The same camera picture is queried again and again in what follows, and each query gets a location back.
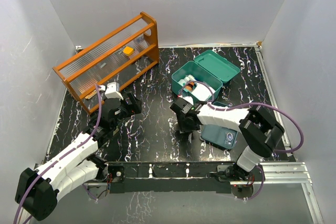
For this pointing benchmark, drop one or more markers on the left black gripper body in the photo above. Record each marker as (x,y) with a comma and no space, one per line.
(127,110)

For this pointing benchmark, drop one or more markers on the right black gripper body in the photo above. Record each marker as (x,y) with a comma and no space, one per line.
(186,126)

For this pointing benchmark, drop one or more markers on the black handled scissors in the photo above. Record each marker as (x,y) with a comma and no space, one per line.
(190,137)

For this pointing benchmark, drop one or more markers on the white gauze packet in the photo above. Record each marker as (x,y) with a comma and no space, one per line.
(202,93)

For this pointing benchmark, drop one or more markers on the blue-grey divider tray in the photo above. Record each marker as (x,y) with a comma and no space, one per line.
(215,135)

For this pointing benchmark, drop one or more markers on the brown medicine bottle orange cap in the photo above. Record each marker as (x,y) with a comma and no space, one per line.
(190,86)

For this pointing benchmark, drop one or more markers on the teal medicine box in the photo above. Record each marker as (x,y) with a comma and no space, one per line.
(208,68)

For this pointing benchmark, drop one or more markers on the small tape roll bag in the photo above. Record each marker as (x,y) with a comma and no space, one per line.
(230,139)

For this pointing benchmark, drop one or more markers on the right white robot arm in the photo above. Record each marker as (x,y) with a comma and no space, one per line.
(260,129)

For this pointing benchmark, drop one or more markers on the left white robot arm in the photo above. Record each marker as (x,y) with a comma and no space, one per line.
(39,190)

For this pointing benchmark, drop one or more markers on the cream medicine carton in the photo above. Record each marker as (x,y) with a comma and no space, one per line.
(115,132)

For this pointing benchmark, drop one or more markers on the white teal bottle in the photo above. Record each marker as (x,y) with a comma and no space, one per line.
(186,79)

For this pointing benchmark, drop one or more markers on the yellow-orange small block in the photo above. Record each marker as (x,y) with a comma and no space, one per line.
(128,51)

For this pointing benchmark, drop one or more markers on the orange wooden shelf rack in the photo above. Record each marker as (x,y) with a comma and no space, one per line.
(104,60)

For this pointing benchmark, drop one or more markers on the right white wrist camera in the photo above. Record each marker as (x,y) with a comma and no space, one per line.
(189,99)

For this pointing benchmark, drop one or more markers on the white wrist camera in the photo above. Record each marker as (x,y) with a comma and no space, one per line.
(189,99)
(111,91)

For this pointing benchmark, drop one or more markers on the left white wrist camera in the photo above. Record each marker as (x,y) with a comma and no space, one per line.
(111,91)

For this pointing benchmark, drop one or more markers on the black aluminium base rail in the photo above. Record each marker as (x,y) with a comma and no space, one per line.
(127,177)

